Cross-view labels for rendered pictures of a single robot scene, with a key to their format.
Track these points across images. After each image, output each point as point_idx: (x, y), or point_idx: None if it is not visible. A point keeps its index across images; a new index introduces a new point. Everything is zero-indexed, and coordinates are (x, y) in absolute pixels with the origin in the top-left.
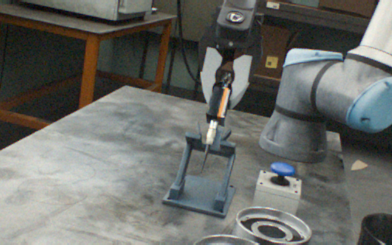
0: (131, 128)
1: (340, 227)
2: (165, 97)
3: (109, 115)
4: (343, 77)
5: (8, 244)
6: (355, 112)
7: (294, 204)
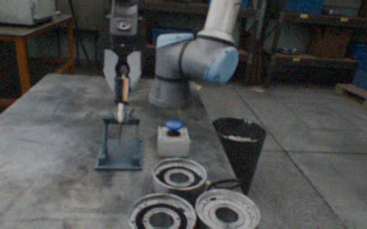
0: (59, 108)
1: (216, 154)
2: (79, 77)
3: (40, 100)
4: (198, 51)
5: None
6: (210, 74)
7: (186, 147)
